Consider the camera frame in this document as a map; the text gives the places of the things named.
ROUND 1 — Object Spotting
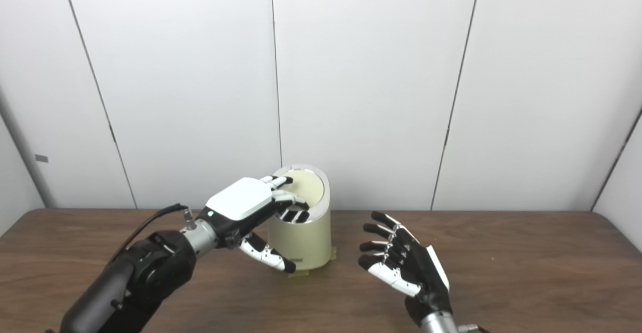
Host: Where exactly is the round cream bin lid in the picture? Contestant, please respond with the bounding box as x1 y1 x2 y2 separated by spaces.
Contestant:
281 170 326 208

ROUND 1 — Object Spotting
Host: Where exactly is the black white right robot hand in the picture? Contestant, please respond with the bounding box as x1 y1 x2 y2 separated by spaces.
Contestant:
358 211 453 326

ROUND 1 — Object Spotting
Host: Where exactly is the cream-colored bin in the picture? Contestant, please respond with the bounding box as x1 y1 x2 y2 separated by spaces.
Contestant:
266 164 333 271

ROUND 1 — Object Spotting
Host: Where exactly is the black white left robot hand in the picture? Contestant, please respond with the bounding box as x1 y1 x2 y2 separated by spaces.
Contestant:
198 175 310 273

